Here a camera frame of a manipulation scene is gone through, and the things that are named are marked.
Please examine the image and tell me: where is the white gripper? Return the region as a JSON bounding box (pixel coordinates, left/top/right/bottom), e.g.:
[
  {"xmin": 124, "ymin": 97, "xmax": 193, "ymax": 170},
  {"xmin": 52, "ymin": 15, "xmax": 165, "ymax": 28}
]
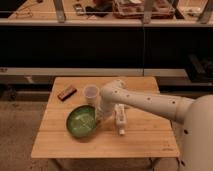
[{"xmin": 115, "ymin": 104, "xmax": 127, "ymax": 136}]

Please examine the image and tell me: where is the green ceramic bowl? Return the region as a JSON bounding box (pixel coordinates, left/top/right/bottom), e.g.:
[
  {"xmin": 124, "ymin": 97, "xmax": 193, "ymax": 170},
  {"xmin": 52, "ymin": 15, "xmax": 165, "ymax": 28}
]
[{"xmin": 66, "ymin": 105, "xmax": 97, "ymax": 138}]

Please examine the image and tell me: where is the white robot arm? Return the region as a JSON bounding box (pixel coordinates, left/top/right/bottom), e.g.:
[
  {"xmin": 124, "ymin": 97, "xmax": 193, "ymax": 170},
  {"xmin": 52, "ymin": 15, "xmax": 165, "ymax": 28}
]
[{"xmin": 97, "ymin": 80, "xmax": 213, "ymax": 171}]

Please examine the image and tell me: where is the wooden folding table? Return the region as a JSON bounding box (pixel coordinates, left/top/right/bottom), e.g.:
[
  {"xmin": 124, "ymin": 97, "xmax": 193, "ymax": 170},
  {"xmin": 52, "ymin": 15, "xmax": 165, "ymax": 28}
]
[{"xmin": 31, "ymin": 77, "xmax": 179, "ymax": 159}]

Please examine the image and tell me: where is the clear plastic cup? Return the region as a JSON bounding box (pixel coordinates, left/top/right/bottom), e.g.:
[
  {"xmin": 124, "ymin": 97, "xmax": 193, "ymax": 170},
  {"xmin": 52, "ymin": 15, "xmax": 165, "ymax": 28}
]
[{"xmin": 83, "ymin": 85, "xmax": 99, "ymax": 106}]

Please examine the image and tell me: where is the brown rectangular block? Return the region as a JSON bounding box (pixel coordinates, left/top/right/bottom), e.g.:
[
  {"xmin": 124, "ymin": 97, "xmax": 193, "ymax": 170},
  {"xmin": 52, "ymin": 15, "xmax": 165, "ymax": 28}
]
[{"xmin": 57, "ymin": 86, "xmax": 77, "ymax": 101}]

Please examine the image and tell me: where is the brown tray on shelf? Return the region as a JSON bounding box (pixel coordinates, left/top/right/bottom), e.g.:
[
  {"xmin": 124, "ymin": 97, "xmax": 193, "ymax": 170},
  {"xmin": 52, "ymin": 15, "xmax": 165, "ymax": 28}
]
[{"xmin": 112, "ymin": 0, "xmax": 175, "ymax": 19}]

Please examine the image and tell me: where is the long metal shelf rack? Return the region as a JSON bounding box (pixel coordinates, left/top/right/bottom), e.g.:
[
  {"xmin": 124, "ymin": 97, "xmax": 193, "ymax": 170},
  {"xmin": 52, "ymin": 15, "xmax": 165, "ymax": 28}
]
[{"xmin": 0, "ymin": 0, "xmax": 213, "ymax": 87}]

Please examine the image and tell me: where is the black remote on shelf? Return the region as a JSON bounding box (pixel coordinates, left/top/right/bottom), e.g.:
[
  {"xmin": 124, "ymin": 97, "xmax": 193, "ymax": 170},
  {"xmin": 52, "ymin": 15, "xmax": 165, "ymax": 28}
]
[{"xmin": 73, "ymin": 3, "xmax": 85, "ymax": 16}]

